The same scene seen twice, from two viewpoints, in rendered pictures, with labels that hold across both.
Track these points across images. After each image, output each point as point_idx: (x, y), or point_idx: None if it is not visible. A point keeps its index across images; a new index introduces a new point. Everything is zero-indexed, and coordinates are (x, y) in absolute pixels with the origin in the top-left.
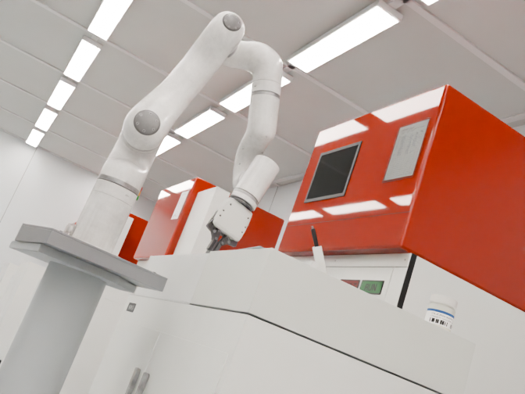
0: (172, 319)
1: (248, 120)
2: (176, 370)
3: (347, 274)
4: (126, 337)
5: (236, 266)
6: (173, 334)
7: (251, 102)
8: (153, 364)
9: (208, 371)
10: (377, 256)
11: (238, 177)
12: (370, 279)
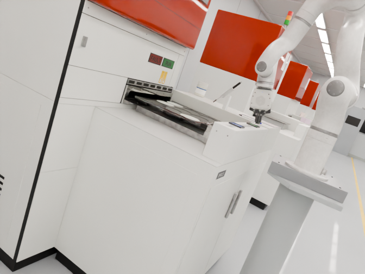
0: (250, 163)
1: (298, 42)
2: (251, 178)
3: (155, 49)
4: (221, 191)
5: (274, 134)
6: (250, 168)
7: (307, 31)
8: (242, 185)
9: (261, 169)
10: (172, 43)
11: (272, 70)
12: (168, 58)
